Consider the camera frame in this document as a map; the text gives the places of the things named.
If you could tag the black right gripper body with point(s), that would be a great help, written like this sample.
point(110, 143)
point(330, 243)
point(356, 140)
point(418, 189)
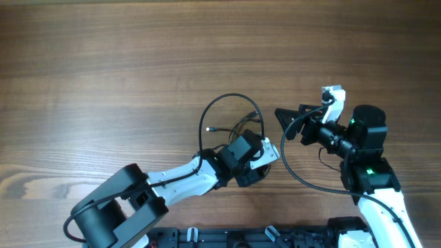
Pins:
point(311, 136)

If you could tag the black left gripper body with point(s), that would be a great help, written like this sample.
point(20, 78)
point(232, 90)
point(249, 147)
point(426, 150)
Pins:
point(248, 177)

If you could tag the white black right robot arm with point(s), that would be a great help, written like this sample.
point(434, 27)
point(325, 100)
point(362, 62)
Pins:
point(365, 174)

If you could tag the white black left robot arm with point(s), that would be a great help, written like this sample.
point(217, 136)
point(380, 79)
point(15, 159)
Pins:
point(121, 211)

